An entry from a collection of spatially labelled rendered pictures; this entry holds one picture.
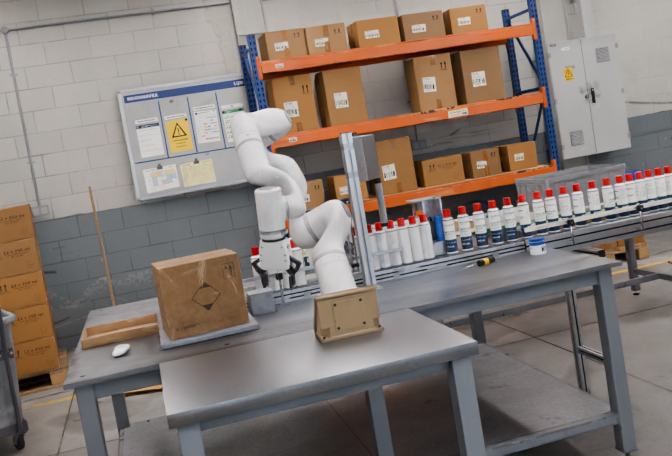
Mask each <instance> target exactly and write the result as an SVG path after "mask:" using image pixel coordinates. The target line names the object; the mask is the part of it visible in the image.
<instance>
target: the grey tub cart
mask: <svg viewBox="0 0 672 456"><path fill-rule="evenodd" d="M16 320H17V317H16V315H15V314H14V313H11V312H8V311H5V310H3V309H1V306H0V439H3V438H6V437H9V436H13V443H14V446H15V447H16V449H18V450H21V449H23V448H24V447H25V441H24V435H25V433H26V432H27V431H28V430H29V429H28V424H27V420H26V419H25V418H24V417H23V416H22V408H21V400H20V392H19V384H18V376H17V368H16V360H15V352H14V344H13V336H12V328H11V322H14V321H16Z"/></svg>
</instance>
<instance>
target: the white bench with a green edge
mask: <svg viewBox="0 0 672 456"><path fill-rule="evenodd" d="M514 213H515V220H516V226H517V227H520V221H519V215H518V208H517V207H515V208H514ZM530 219H531V224H534V223H535V218H534V212H530ZM500 222H501V228H502V235H503V239H507V236H506V229H505V223H504V218H503V219H500ZM485 224H486V231H487V237H490V238H491V231H490V225H489V221H485ZM624 244H625V251H626V258H627V265H628V272H629V280H625V281H621V282H617V283H613V285H614V290H616V289H620V288H624V287H629V286H631V290H632V291H635V293H633V295H639V294H640V293H638V292H637V291H638V290H641V289H640V284H641V283H645V282H649V281H653V280H657V279H662V280H668V281H672V274H667V273H661V272H655V271H650V270H645V269H639V268H637V261H636V253H635V246H634V239H633V237H632V238H628V239H624ZM639 275H642V277H639ZM591 295H594V292H593V288H592V289H588V290H583V291H579V292H576V297H577V299H579V298H583V297H587V296H591ZM562 302H566V298H565V295H562V296H558V297H553V298H549V299H545V300H541V301H536V302H532V303H528V304H523V305H519V306H515V307H510V308H506V309H501V310H497V311H493V312H488V313H484V314H482V316H483V321H484V320H489V319H493V318H497V317H502V316H506V315H510V314H515V313H519V312H523V311H528V310H532V309H536V308H541V307H545V306H549V305H553V304H558V303H562ZM436 322H438V323H440V324H443V325H445V326H447V327H449V328H454V327H458V326H462V325H467V324H470V319H469V317H466V318H462V319H457V320H453V321H448V322H444V320H439V321H436Z"/></svg>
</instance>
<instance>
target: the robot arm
mask: <svg viewBox="0 0 672 456"><path fill-rule="evenodd" d="M291 127H292V120H291V118H290V116H289V115H288V113H287V112H285V111H284V110H281V109H277V108H268V109H263V110H260V111H256V112H253V113H238V114H236V115H235V116H234V117H233V119H232V121H231V125H230V128H231V133H232V137H233V140H234V147H235V150H236V152H237V153H238V156H239V159H240V162H241V166H242V169H243V172H244V175H245V178H246V180H247V181H248V182H249V183H250V184H252V185H257V186H265V187H261V188H258V189H256V190H255V192H254V193H255V201H256V209H257V217H258V226H259V234H260V238H261V240H260V246H259V258H258V259H256V260H255V261H253V262H252V263H251V265H252V266H253V267H254V269H255V271H256V272H257V273H258V274H259V276H261V282H262V285H263V288H266V287H267V286H268V285H269V283H268V275H267V274H266V271H267V270H286V271H287V273H288V274H289V275H290V276H289V277H288V278H289V287H290V288H291V289H292V288H293V287H294V286H295V284H296V280H295V274H296V273H297V271H298V270H299V268H300V266H301V264H302V262H301V261H299V260H297V259H296V258H294V257H293V255H292V250H291V246H290V242H289V240H288V237H285V236H284V235H285V234H287V233H288V230H287V229H286V227H285V221H286V220H288V219H289V231H290V237H291V239H292V241H293V243H294V244H295V245H296V246H297V247H299V248H301V249H310V248H312V247H314V246H315V248H314V250H313V252H312V262H313V266H314V269H315V272H316V276H317V279H318V282H319V286H320V289H321V292H322V295H323V294H328V293H333V292H338V291H343V290H348V289H353V288H358V287H356V284H355V281H354V278H353V275H352V272H351V269H350V266H349V263H348V260H347V257H346V254H345V250H344V244H345V241H346V239H347V236H348V234H349V231H350V227H351V213H350V211H349V208H348V207H347V206H346V205H345V203H343V202H341V201H339V200H330V201H328V202H325V203H323V204H322V205H320V206H318V207H316V208H315V209H313V210H311V211H309V212H308V213H306V203H305V197H306V194H307V182H306V180H305V177H304V175H303V173H302V172H301V170H300V168H299V167H298V165H297V164H296V162H295V161H294V160H293V159H292V158H290V157H288V156H285V155H280V154H274V153H271V152H269V151H268V150H267V147H268V146H269V145H271V144H273V143H274V142H276V141H278V140H279V139H281V138H282V137H284V136H285V135H286V134H287V133H288V132H289V131H290V129H291ZM282 194H283V196H282ZM259 262H260V267H261V268H260V267H259V266H258V263H259ZM293 264H296V267H295V269H294V268H293V267H292V266H293Z"/></svg>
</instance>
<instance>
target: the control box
mask: <svg viewBox="0 0 672 456"><path fill-rule="evenodd" d="M352 140H353V142H352V143H353V149H354V152H355V158H356V164H357V170H358V171H357V173H358V177H359V182H364V181H369V180H372V179H375V178H378V177H380V170H379V164H378V158H377V152H376V146H375V140H374V135H373V134H370V135H363V136H357V137H352Z"/></svg>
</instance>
